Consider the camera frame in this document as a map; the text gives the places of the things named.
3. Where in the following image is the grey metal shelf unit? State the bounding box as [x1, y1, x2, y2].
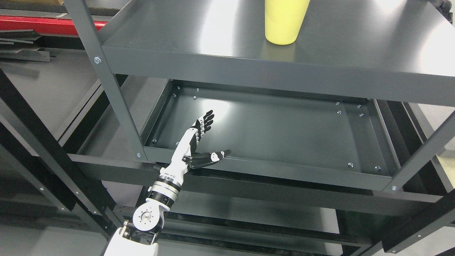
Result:
[65, 0, 454, 256]

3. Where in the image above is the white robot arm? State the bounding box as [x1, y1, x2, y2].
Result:
[103, 174, 183, 256]

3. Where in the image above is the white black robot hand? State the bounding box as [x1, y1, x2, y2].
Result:
[159, 110, 232, 186]

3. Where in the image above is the yellow plastic cup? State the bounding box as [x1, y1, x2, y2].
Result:
[264, 0, 310, 45]

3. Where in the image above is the black metal shelf rack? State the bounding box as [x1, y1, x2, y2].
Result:
[1, 38, 115, 238]

